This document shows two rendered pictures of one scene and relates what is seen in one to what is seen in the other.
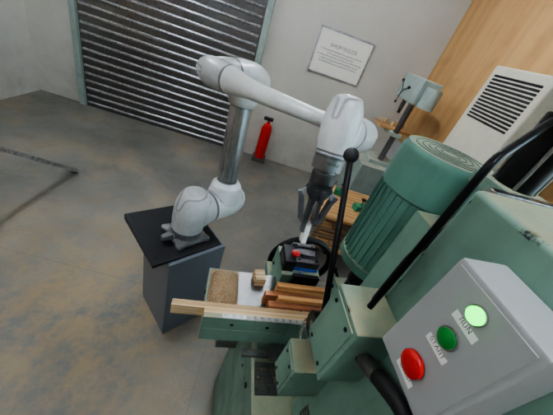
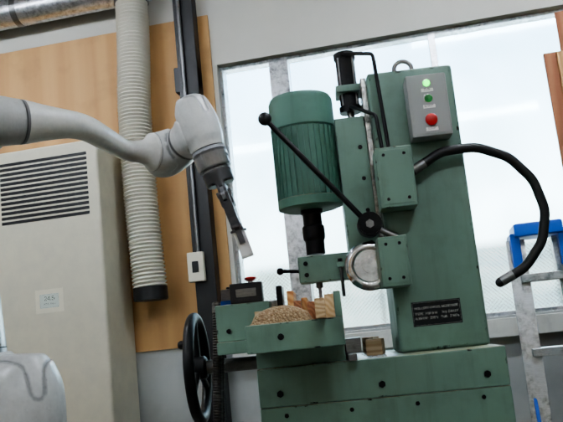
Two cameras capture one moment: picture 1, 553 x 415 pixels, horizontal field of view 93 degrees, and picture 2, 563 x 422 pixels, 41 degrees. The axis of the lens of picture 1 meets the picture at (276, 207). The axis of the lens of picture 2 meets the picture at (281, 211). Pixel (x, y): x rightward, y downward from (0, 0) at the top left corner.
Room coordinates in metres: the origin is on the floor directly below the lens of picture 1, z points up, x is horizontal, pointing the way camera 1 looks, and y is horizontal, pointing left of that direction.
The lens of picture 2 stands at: (-0.05, 1.64, 0.87)
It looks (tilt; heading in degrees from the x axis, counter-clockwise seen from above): 9 degrees up; 289
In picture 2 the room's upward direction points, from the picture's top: 6 degrees counter-clockwise
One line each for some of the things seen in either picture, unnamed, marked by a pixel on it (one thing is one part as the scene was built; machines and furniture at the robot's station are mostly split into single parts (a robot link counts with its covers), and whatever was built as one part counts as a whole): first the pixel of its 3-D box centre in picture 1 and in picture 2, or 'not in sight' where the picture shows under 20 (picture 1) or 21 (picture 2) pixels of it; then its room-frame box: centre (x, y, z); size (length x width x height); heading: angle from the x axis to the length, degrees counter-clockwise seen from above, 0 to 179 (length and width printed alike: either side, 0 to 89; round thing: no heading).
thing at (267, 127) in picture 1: (263, 139); not in sight; (3.39, 0.48, 0.30); 0.19 x 0.18 x 0.60; 8
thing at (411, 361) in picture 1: (411, 363); (431, 119); (0.18, -0.20, 1.36); 0.03 x 0.01 x 0.03; 16
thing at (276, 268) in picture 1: (294, 269); (246, 321); (0.70, -0.14, 0.91); 0.15 x 0.14 x 0.09; 106
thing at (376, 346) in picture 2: not in sight; (374, 347); (0.41, -0.28, 0.82); 0.04 x 0.04 x 0.04; 3
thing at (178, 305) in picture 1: (276, 315); (322, 311); (0.49, -0.11, 0.92); 0.60 x 0.02 x 0.04; 106
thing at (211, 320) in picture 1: (306, 328); (337, 307); (0.48, -0.21, 0.93); 0.60 x 0.02 x 0.06; 106
